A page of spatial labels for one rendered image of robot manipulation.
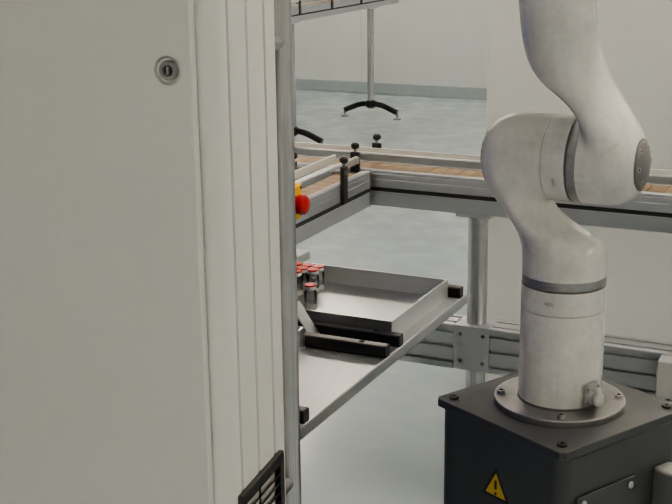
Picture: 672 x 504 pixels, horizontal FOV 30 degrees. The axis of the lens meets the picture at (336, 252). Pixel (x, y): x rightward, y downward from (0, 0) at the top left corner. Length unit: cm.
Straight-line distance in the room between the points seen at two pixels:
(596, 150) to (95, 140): 76
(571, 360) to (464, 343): 140
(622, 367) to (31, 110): 211
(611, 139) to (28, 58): 81
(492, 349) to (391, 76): 785
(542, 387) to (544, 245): 21
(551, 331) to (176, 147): 80
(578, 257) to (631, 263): 187
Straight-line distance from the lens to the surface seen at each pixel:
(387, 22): 1086
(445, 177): 306
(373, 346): 198
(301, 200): 248
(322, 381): 189
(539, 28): 165
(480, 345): 317
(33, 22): 119
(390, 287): 231
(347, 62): 1105
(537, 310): 178
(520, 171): 174
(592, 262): 177
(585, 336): 179
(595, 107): 168
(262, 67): 123
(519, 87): 361
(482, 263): 313
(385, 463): 371
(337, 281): 236
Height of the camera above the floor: 156
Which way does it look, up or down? 15 degrees down
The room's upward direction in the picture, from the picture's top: 1 degrees counter-clockwise
